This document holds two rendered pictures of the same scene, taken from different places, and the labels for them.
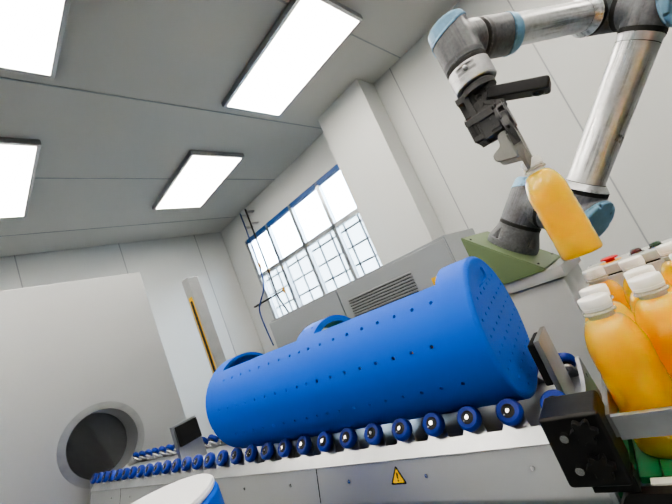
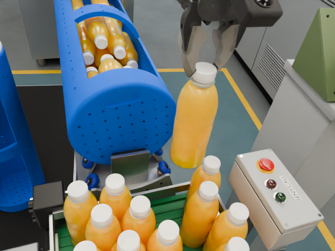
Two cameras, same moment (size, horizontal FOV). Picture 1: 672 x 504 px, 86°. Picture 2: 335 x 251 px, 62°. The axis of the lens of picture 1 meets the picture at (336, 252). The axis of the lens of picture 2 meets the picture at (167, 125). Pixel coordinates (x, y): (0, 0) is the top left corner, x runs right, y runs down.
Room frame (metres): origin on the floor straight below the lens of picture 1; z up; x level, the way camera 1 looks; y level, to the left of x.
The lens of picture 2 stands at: (0.36, -0.61, 1.60)
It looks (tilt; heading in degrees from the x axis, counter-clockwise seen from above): 42 degrees down; 32
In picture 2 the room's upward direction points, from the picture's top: 8 degrees clockwise
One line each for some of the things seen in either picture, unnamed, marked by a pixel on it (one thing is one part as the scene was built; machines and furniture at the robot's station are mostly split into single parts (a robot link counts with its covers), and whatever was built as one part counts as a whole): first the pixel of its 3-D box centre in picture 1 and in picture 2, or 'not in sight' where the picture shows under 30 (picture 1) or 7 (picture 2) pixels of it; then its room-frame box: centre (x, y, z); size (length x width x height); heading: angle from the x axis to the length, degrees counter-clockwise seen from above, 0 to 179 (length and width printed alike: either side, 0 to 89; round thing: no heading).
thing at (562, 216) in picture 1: (557, 209); (193, 121); (0.73, -0.44, 1.25); 0.07 x 0.07 x 0.19
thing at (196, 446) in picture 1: (189, 440); not in sight; (1.47, 0.81, 1.00); 0.10 x 0.04 x 0.15; 146
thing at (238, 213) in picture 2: (671, 250); (237, 214); (0.71, -0.58, 1.10); 0.04 x 0.04 x 0.02
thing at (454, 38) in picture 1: (456, 45); not in sight; (0.74, -0.42, 1.67); 0.10 x 0.09 x 0.12; 108
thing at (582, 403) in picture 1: (587, 440); (54, 205); (0.53, -0.21, 0.95); 0.10 x 0.07 x 0.10; 146
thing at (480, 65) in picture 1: (472, 78); not in sight; (0.74, -0.42, 1.58); 0.10 x 0.09 x 0.05; 145
